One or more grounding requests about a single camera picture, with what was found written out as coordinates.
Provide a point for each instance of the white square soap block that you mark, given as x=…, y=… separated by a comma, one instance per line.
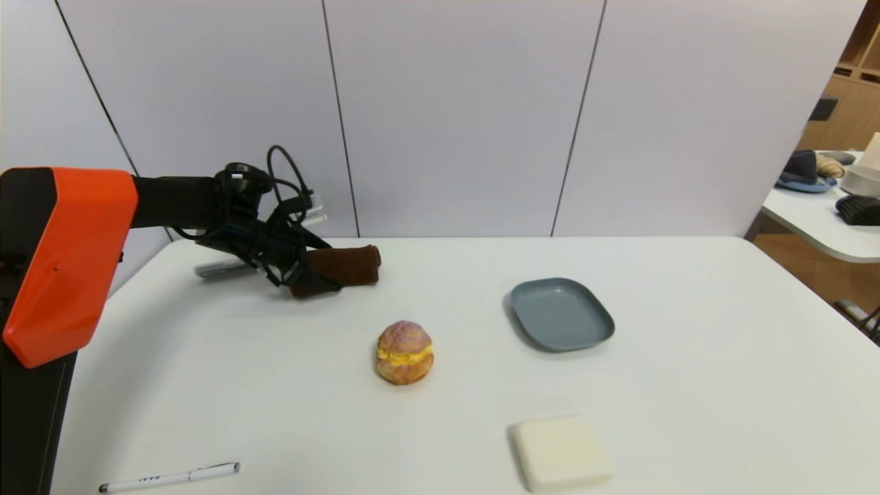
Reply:
x=560, y=452

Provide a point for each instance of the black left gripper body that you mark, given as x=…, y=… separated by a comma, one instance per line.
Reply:
x=300, y=267

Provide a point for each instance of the cream puff bun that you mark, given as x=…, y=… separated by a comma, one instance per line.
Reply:
x=404, y=352

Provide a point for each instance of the grey plastic pen case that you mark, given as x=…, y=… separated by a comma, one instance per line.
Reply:
x=216, y=269

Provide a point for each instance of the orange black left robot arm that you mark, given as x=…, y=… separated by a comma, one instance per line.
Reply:
x=69, y=240

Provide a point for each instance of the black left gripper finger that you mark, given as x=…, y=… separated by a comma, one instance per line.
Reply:
x=311, y=240
x=302, y=278

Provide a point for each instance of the tan woven hat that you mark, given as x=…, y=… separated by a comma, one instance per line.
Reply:
x=830, y=166

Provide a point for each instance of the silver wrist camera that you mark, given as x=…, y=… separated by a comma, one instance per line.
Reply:
x=315, y=210

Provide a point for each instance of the white pen black tip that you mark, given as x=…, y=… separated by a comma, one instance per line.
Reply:
x=172, y=476

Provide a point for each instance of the wooden shelf unit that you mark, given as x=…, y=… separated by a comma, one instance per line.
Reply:
x=852, y=110

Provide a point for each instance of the blue-grey square dish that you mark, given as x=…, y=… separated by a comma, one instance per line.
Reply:
x=560, y=315

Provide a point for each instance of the white side table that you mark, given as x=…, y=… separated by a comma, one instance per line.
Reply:
x=808, y=213

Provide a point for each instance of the black knit cap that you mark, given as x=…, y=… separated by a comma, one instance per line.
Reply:
x=858, y=210

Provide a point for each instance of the metal chair base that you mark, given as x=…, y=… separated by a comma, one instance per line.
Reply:
x=859, y=317

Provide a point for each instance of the dark grey blue-brim hat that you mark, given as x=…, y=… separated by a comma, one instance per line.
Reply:
x=799, y=172

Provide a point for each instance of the brown towel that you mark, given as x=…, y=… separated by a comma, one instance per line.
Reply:
x=350, y=267

